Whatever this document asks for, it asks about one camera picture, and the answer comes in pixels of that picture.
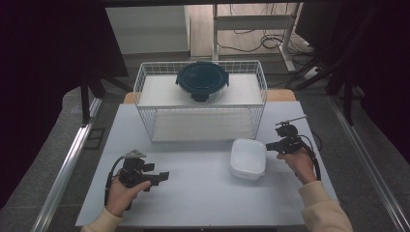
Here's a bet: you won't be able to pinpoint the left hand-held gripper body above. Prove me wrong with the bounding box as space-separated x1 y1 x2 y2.
117 149 162 193

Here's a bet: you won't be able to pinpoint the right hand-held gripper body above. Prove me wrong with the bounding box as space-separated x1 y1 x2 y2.
274 115 308 155

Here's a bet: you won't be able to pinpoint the white square container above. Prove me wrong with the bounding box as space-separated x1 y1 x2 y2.
229 137 268 181

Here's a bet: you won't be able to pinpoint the white wire rack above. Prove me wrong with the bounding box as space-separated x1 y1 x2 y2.
132 60 269 143

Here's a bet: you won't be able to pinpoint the round glass container blue lid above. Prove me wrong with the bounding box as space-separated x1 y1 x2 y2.
175 61 230 104

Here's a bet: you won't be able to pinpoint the person's left hand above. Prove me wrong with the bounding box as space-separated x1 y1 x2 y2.
105 175 152 218

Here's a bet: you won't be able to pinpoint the person's right hand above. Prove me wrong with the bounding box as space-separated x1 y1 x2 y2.
277 147 318 186

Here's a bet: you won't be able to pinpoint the wooden board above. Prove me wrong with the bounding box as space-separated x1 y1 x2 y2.
123 89 297 105

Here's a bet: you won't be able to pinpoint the black stand legs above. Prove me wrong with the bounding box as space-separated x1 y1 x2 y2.
284 57 366 127
79 71 133 126

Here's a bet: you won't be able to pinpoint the dark curtain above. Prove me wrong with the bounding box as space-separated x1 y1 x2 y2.
0 0 131 209
294 0 410 163

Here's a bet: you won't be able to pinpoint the white panel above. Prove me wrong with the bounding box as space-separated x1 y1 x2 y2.
104 5 191 56

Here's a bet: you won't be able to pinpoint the left hand-held gripper cable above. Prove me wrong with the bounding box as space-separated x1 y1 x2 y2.
103 156 128 207

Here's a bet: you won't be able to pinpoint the hand-held gripper cable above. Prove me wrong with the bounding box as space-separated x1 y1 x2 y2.
103 156 128 207
298 130 324 182

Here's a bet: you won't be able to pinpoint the right hand-held gripper cable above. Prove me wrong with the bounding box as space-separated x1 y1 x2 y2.
298 130 324 182

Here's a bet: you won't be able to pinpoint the aluminium rail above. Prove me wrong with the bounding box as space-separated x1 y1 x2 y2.
328 96 410 232
30 97 103 232

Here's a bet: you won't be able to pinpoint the black floor cables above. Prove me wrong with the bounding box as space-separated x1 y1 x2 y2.
216 3 321 89

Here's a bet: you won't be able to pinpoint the white metal desk frame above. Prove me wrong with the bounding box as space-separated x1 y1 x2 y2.
211 3 306 73

